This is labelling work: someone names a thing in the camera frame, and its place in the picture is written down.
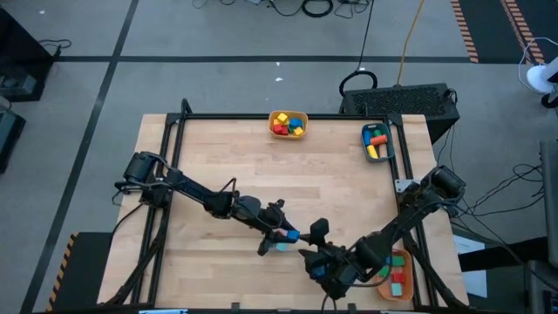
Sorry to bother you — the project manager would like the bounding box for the yellow cable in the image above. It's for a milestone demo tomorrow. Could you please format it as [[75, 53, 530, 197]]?
[[395, 0, 426, 87]]

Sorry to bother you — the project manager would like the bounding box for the yellow plastic bin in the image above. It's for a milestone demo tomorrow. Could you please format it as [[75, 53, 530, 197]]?
[[267, 109, 310, 141]]

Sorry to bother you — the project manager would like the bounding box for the black perforated equipment case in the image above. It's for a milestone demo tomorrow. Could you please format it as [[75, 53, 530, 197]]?
[[338, 82, 461, 145]]

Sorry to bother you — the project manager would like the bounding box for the black aluminium table frame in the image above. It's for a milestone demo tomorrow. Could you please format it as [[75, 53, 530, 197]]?
[[98, 98, 470, 313]]

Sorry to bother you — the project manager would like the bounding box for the coiled black cable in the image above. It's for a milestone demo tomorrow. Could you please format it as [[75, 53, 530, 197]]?
[[300, 0, 336, 19]]

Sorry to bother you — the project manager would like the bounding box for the black cabinet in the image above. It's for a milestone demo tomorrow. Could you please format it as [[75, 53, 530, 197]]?
[[0, 7, 57, 104]]

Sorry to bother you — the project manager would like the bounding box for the white round device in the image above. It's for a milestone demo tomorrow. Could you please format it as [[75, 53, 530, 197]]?
[[517, 36, 558, 109]]

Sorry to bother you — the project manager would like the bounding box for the grey box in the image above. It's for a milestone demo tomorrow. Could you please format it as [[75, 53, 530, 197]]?
[[539, 139, 558, 268]]

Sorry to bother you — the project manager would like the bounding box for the long black cable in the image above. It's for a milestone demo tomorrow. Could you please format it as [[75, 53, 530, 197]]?
[[337, 0, 379, 99]]

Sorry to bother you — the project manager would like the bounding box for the orange plastic bin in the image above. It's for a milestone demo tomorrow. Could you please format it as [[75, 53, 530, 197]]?
[[375, 247, 415, 303]]

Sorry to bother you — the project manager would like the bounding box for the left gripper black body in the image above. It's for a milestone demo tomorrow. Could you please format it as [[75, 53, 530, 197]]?
[[233, 195, 288, 239]]

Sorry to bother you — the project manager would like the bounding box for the teal plastic bin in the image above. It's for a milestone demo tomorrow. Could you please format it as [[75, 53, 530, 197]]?
[[360, 122, 397, 164]]

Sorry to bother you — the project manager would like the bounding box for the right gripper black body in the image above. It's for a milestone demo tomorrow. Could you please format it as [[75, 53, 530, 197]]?
[[303, 247, 366, 302]]

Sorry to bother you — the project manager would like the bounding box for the dark equipment box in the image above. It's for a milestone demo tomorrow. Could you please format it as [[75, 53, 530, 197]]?
[[0, 103, 27, 174]]

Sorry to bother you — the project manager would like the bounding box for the black hazard-striped floor mat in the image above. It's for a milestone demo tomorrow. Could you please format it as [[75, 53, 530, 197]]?
[[44, 230, 115, 313], [450, 0, 558, 65]]

